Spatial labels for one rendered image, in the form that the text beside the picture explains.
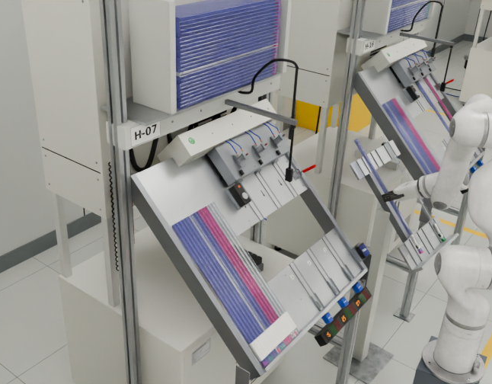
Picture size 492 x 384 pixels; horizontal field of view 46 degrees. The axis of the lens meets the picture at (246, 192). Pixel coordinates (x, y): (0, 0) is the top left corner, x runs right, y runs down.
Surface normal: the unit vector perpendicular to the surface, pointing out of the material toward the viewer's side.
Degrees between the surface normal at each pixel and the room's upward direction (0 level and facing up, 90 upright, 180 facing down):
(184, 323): 0
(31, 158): 90
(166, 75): 90
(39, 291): 0
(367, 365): 0
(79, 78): 90
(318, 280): 43
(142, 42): 90
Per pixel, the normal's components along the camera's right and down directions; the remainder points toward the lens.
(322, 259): 0.58, -0.43
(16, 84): 0.80, 0.32
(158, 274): 0.04, -0.88
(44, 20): -0.60, 0.36
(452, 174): -0.25, 0.06
